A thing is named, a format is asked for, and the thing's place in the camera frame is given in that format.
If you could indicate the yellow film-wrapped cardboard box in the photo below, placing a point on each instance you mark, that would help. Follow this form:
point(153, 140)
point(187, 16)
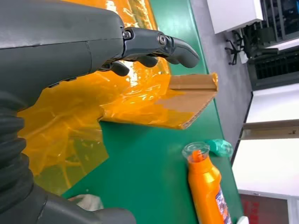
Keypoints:
point(69, 123)

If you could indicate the white plastic bottle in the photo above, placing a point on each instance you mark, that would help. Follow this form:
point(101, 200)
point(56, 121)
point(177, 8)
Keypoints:
point(243, 220)

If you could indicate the black office chair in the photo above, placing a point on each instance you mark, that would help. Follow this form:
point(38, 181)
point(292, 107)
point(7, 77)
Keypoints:
point(238, 46)

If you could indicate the green table mat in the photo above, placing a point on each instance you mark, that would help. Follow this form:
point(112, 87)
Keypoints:
point(152, 173)

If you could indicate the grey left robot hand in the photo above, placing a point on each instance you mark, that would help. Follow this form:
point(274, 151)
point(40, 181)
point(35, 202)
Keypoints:
point(47, 46)

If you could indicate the teal plastic bottle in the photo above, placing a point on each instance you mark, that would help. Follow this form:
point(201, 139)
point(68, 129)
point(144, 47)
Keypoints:
point(220, 147)

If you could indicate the orange bottle with clear cap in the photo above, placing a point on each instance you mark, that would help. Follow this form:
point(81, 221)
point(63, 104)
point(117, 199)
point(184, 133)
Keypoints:
point(88, 202)
point(203, 191)

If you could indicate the white desk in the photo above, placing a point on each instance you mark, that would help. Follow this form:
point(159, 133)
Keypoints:
point(233, 14)

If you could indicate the white table with black edge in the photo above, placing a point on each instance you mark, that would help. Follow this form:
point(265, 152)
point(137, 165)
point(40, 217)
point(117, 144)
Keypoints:
point(266, 167)

